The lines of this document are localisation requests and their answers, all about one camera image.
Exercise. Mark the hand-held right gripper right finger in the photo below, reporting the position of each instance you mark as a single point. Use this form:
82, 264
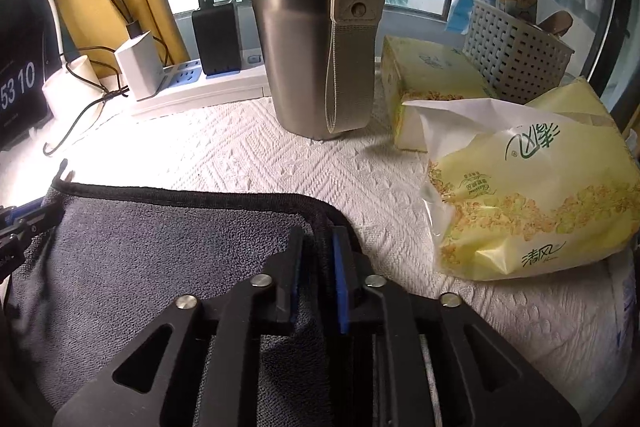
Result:
341, 277

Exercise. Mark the black power adapter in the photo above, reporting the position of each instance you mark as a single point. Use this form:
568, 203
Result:
216, 39

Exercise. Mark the black digital clock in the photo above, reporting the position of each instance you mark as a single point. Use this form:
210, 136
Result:
17, 72

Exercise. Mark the white plastic basket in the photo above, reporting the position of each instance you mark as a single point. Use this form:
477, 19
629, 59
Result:
515, 52

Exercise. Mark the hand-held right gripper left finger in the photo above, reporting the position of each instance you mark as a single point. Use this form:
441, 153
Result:
299, 268

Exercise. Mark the grey towel with black edge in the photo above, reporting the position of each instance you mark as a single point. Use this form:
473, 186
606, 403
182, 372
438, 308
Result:
150, 232

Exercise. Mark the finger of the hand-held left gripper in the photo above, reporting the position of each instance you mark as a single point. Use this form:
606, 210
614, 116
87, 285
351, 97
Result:
20, 221

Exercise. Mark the yellow tissue box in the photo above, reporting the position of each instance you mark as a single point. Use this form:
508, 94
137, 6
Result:
425, 77

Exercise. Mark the white power strip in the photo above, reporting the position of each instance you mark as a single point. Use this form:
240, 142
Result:
200, 87

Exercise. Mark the white textured table cover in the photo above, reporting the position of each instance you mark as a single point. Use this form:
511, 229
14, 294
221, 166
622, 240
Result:
360, 177

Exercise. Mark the white charger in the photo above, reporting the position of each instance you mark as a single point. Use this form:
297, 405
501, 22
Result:
139, 64

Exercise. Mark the yellow tissue pack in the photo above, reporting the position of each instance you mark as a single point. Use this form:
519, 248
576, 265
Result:
530, 192

